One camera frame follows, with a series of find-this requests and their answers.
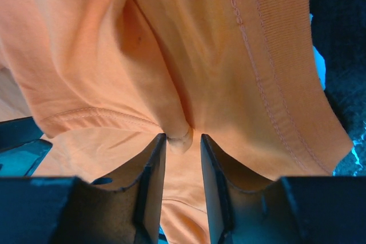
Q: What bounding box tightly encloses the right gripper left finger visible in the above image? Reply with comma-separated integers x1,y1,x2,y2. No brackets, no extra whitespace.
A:
71,134,166,243

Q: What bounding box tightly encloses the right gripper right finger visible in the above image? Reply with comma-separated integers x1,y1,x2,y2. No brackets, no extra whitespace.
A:
201,134,303,243

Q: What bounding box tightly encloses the orange t shirt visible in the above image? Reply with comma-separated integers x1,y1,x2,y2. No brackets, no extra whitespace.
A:
1,0,353,243

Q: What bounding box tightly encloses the black marble pattern mat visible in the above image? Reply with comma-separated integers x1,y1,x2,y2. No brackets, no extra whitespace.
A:
309,0,365,176

